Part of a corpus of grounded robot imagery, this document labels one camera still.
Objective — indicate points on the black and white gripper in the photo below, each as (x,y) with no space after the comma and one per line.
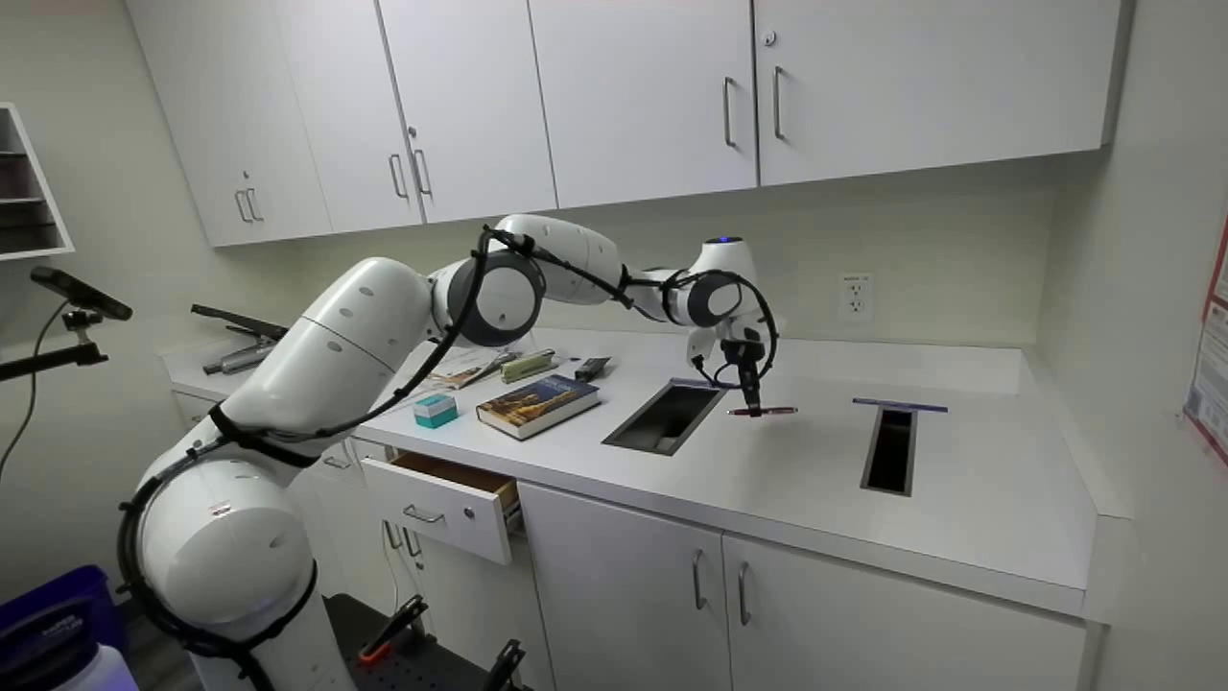
(745,346)

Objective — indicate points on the red pen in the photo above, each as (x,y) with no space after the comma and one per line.
(757,412)

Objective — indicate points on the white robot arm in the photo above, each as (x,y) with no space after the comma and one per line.
(213,541)

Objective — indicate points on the small blue box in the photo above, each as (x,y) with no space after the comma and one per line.
(437,409)

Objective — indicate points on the small dark object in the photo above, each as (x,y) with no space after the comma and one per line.
(594,365)

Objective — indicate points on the green flat packet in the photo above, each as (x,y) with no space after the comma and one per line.
(528,365)

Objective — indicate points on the dark hardcover book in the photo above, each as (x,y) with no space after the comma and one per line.
(539,405)

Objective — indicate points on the white lower cabinets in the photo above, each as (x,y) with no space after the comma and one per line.
(860,538)

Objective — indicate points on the white cabinets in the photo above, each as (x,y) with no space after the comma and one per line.
(860,538)
(329,117)

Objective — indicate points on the small flat packet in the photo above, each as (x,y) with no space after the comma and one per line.
(471,374)

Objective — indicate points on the open white drawer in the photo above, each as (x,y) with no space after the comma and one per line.
(444,501)

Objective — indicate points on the grey metal stapler tool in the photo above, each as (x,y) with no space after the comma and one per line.
(250,339)

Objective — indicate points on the white upper cabinets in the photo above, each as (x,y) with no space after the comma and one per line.
(329,117)

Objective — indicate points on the blue bin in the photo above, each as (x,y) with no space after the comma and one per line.
(67,635)

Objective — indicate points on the wall power outlet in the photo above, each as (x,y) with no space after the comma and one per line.
(858,295)

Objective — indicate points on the black handled tool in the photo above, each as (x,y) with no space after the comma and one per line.
(505,670)

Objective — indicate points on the red handled tool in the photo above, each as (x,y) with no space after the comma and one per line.
(389,635)

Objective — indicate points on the red and white wall poster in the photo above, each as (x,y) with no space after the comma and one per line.
(1208,399)

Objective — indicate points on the black camera on stand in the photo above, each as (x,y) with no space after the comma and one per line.
(84,309)

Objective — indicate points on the white wall shelf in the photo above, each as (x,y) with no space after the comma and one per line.
(30,211)

